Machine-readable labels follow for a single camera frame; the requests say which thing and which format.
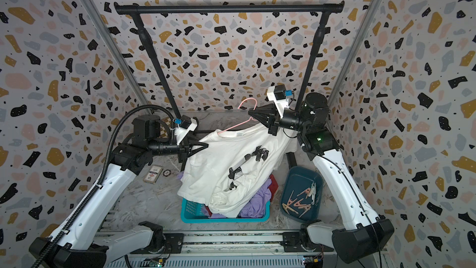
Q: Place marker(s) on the pink wire hanger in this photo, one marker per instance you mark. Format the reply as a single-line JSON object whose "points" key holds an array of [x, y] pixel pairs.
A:
{"points": [[241, 117]]}

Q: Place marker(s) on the dark grey clothes rack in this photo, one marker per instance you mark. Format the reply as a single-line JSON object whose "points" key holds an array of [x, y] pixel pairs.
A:
{"points": [[137, 11]]}

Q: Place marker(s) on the teal laundry basket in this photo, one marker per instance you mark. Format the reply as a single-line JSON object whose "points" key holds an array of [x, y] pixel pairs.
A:
{"points": [[192, 213]]}

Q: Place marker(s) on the aluminium corner profile left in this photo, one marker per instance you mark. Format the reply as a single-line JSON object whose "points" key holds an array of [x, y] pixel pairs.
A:
{"points": [[114, 50]]}

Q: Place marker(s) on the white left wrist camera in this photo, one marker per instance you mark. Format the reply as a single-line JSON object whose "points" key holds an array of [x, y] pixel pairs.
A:
{"points": [[184, 125]]}

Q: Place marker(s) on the dark teal clothespin bin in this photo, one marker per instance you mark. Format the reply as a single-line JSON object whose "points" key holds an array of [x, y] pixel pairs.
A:
{"points": [[301, 197]]}

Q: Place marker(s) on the aluminium corner profile right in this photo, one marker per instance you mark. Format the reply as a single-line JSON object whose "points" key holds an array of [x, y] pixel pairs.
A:
{"points": [[354, 48]]}

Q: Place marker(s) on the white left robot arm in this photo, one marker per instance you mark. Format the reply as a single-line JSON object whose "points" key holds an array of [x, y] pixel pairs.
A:
{"points": [[72, 244]]}

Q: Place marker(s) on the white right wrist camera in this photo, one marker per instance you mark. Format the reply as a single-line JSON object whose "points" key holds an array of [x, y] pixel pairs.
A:
{"points": [[280, 96]]}

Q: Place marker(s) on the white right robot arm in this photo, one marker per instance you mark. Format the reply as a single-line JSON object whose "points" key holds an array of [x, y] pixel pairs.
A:
{"points": [[364, 231]]}

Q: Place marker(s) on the red garment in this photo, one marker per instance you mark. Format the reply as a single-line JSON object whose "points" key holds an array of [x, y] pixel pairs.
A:
{"points": [[273, 187]]}

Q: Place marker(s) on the white printed t-shirt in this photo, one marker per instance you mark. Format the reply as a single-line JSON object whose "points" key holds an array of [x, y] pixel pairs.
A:
{"points": [[234, 166]]}

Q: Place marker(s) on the purple garment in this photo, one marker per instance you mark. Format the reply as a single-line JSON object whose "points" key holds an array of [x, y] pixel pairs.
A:
{"points": [[255, 208]]}

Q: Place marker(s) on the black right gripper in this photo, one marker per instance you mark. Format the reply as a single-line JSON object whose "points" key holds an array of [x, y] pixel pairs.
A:
{"points": [[261, 115]]}

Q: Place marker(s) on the aluminium corner profile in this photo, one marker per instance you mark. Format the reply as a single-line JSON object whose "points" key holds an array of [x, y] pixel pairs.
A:
{"points": [[354, 48], [114, 50]]}

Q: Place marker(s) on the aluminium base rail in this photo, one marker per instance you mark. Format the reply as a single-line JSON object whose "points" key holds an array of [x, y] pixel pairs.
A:
{"points": [[228, 249]]}

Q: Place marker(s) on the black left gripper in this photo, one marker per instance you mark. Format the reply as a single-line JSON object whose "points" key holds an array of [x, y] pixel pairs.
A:
{"points": [[191, 153]]}

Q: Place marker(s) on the small card box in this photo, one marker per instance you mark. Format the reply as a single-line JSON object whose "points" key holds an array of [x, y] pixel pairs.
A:
{"points": [[153, 174]]}

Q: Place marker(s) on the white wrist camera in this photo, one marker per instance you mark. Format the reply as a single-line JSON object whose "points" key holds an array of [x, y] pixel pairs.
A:
{"points": [[280, 96], [184, 125]]}

